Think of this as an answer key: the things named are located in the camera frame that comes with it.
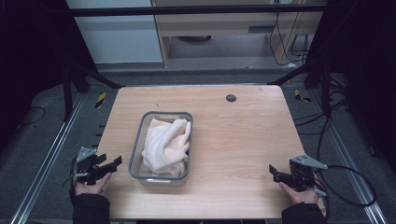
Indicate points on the cream white towel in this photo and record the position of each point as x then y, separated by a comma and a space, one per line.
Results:
165, 146

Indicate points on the dark curtain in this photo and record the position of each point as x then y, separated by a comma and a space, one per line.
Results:
364, 62
31, 56

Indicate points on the person's right hand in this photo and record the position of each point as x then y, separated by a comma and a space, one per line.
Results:
302, 197

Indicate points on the black metal stand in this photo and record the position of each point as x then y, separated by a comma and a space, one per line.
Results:
67, 93
325, 93

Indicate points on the white cabinet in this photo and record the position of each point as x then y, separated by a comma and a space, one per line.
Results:
118, 40

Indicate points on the light wooden desk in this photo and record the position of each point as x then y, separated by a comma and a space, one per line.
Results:
218, 23

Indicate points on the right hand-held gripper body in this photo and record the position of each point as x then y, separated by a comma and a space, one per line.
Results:
302, 175

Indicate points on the grey plastic basket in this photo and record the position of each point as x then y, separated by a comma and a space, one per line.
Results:
134, 161

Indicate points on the black horizontal frame bar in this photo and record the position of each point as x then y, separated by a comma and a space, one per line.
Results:
186, 11

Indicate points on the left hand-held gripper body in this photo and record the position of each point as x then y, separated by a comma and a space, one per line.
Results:
88, 166

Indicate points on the yellow black striped tape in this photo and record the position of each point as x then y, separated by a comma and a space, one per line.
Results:
300, 96
100, 100

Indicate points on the person's left hand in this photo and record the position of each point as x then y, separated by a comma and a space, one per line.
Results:
91, 188

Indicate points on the aluminium floor rail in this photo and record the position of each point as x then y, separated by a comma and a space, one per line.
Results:
46, 158
348, 168

